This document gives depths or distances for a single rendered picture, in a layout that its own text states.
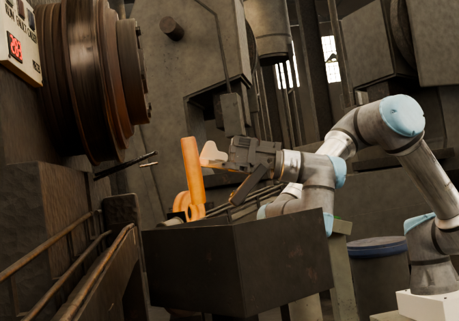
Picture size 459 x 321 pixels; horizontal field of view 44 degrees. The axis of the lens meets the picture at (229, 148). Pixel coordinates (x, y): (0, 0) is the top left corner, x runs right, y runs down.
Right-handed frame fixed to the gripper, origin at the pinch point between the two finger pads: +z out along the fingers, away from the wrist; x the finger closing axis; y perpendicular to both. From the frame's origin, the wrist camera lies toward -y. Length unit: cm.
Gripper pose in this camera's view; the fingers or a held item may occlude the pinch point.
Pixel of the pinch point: (192, 162)
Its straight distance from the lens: 130.1
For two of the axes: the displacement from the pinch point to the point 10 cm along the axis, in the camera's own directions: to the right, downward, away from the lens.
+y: 1.3, -9.9, 0.7
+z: -9.9, -1.3, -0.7
